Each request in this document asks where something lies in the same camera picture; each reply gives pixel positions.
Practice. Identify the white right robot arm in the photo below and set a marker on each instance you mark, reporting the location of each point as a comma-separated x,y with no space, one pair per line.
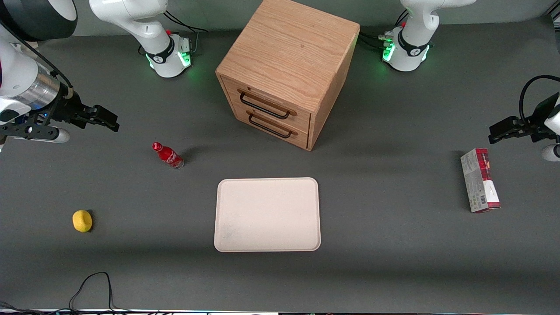
162,52

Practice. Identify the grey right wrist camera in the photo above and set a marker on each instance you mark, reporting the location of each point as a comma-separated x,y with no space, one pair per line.
54,134

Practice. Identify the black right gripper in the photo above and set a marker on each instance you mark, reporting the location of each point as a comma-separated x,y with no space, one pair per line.
66,107

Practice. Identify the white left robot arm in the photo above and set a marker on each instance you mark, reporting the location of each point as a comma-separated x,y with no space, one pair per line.
411,48

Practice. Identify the wooden drawer with scuffed front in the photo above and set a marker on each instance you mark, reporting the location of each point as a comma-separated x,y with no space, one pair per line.
229,89

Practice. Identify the red soda bottle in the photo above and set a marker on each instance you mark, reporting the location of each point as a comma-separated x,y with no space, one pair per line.
168,155

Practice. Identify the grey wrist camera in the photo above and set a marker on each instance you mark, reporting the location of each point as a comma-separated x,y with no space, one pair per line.
551,153
54,134

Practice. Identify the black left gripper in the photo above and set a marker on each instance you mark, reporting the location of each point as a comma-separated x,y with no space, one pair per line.
539,114

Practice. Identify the wooden drawer cabinet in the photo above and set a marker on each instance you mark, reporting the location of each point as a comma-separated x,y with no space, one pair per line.
288,48

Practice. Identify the beige rectangular tray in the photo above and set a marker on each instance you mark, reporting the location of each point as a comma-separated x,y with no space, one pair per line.
267,214

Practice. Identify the grey and red carton box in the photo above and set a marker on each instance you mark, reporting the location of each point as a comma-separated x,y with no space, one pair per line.
479,183

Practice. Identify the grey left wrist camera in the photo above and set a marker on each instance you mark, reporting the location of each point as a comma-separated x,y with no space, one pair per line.
551,153

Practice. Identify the yellow lemon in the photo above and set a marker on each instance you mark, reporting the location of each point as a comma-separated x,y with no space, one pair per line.
82,221

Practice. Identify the black hex key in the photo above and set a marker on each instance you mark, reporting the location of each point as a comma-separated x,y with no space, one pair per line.
262,110

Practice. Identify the wooden drawer with clean front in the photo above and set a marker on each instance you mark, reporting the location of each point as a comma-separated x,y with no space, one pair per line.
302,139

